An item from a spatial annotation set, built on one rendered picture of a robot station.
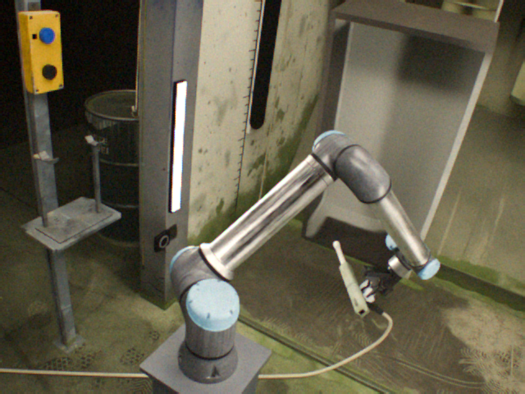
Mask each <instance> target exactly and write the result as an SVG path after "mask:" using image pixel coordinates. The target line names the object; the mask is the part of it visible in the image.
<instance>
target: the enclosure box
mask: <svg viewBox="0 0 525 394"><path fill-rule="evenodd" d="M499 26H500V23H499V22H495V21H491V20H486V19H482V18H478V17H476V16H467V15H462V14H459V13H457V12H452V11H443V10H438V9H437V8H433V7H424V6H419V5H415V4H414V3H409V2H400V1H395V0H348V1H347V2H345V3H342V4H340V5H339V6H338V7H336V8H335V9H334V10H332V11H331V14H330V20H329V25H328V31H327V38H326V49H325V53H326V55H325V61H324V67H323V73H322V85H321V91H320V97H319V104H318V110H317V121H316V129H315V135H314V141H313V146H314V142H315V140H316V139H317V137H318V136H319V135H322V134H324V133H326V132H328V131H339V132H341V133H344V134H346V135H348V136H349V137H350V139H351V140H353V141H354V142H355V143H357V144H358V145H360V146H361V147H363V148H364V149H366V150H367V151H368V152H369V153H370V154H371V155H372V156H373V157H374V158H375V159H376V160H377V161H378V162H379V163H380V164H381V166H382V167H383V168H384V169H385V170H386V173H387V175H388V176H389V178H390V180H391V191H392V193H393V194H394V196H395V198H396V199H397V200H398V202H399V204H400V205H401V207H402V208H403V210H404V212H405V214H406V215H407V217H408V218H409V221H410V222H411V223H412V224H413V226H414V228H415V230H416V231H417V233H418V234H419V235H420V237H421V240H422V242H424V239H425V236H426V234H427V231H428V228H429V226H430V225H431V221H432V219H433V217H434V213H435V211H436V208H437V205H438V204H439V201H440V199H441V196H442V194H443V191H444V189H445V185H446V182H447V181H448V178H449V176H450V173H451V171H452V170H451V168H452V167H453V164H454V160H455V159H456V156H457V154H458V151H459V149H460V146H461V144H462V142H463V136H464V133H465V131H466V129H467V127H468V123H469V122H470V117H471V115H472V114H473V110H474V108H475V106H476V101H477V98H478V96H479V94H480V92H481V87H482V84H483V81H484V79H485V77H486V73H487V71H488V68H489V66H490V62H491V59H492V56H493V55H494V51H495V46H496V43H497V37H498V33H499ZM387 236H388V233H387V232H386V230H385V228H384V227H383V226H382V225H381V223H380V221H379V220H378V219H377V217H376V216H375V214H374V213H373V211H372V210H371V208H370V207H369V206H368V204H363V203H362V202H360V201H359V200H358V199H357V198H356V197H355V196H354V194H353V193H352V192H351V191H350V189H349V187H348V186H347V185H346V184H345V183H344V182H343V181H342V180H341V179H340V178H339V179H338V180H337V181H335V182H333V183H331V184H330V185H329V186H328V187H327V188H326V189H325V190H324V191H323V192H322V193H321V194H320V195H319V196H317V197H316V198H315V199H313V200H312V201H311V202H310V203H309V204H308V205H307V207H305V210H304V223H303V229H301V235H300V238H302V239H305V240H307V241H311V242H313V243H315V244H318V245H322V246H324V247H327V248H328V249H331V250H334V251H336V249H335V248H334V246H333V243H334V242H336V241H337V242H339V244H340V248H341V250H342V252H343V254H345V255H348V256H350V257H352V258H355V259H358V260H360V261H363V262H364V263H368V264H371V265H372V266H375V267H383V268H387V264H389V260H390V259H392V258H393V257H394V256H395V254H396V252H394V251H393V250H390V249H389V247H388V246H387V245H386V237H387Z"/></svg>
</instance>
